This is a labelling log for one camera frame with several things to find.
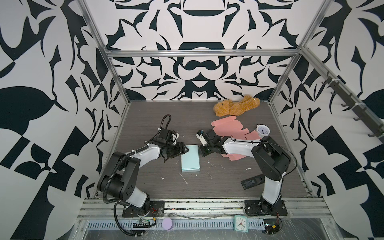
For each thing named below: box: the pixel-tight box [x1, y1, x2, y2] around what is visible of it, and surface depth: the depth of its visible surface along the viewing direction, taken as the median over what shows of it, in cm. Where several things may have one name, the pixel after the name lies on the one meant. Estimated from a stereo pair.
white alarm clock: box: [254, 124, 271, 139], surface depth 103 cm
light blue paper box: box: [181, 144, 201, 173], surface depth 89 cm
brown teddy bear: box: [213, 95, 261, 117], surface depth 107 cm
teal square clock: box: [233, 215, 249, 233], surface depth 71 cm
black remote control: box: [240, 173, 265, 190], surface depth 84 cm
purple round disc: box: [162, 217, 174, 231], surface depth 64 cm
